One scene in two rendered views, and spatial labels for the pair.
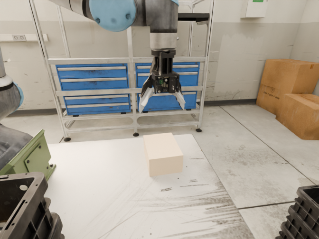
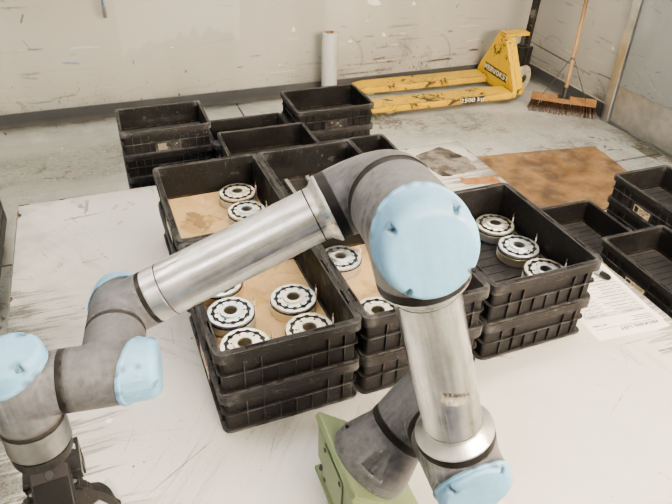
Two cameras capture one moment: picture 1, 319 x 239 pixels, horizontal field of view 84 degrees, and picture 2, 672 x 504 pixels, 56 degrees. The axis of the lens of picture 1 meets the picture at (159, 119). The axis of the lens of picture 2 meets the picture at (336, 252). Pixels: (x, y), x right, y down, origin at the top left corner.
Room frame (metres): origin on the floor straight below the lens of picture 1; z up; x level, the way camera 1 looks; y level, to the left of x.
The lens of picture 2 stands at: (1.10, 0.22, 1.75)
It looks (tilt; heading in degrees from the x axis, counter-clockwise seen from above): 35 degrees down; 167
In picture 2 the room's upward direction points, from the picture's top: 1 degrees clockwise
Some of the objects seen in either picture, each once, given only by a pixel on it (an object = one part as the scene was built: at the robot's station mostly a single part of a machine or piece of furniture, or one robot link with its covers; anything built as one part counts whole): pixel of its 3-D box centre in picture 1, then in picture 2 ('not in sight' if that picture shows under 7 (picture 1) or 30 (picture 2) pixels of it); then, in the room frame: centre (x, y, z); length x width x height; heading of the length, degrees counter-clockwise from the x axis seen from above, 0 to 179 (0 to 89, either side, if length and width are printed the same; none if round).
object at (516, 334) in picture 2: not in sight; (489, 283); (-0.07, 0.91, 0.76); 0.40 x 0.30 x 0.12; 9
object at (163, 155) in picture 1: (161, 152); not in sight; (0.56, -0.01, 0.74); 0.16 x 0.12 x 0.07; 12
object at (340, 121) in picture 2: not in sight; (326, 139); (-1.84, 0.84, 0.37); 0.40 x 0.30 x 0.45; 98
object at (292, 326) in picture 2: not in sight; (309, 329); (0.12, 0.40, 0.86); 0.10 x 0.10 x 0.01
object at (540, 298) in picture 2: not in sight; (496, 249); (-0.07, 0.91, 0.87); 0.40 x 0.30 x 0.11; 9
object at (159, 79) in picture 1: (164, 71); (51, 468); (0.53, -0.01, 1.05); 0.09 x 0.08 x 0.12; 12
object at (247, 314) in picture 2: not in sight; (230, 312); (0.04, 0.24, 0.86); 0.10 x 0.10 x 0.01
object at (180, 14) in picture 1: (151, 17); not in sight; (2.20, 0.08, 1.32); 1.20 x 0.45 x 0.06; 98
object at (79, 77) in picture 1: (96, 90); not in sight; (1.89, 0.70, 0.60); 0.72 x 0.03 x 0.56; 98
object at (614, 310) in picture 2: not in sight; (597, 295); (-0.04, 1.21, 0.70); 0.33 x 0.23 x 0.01; 8
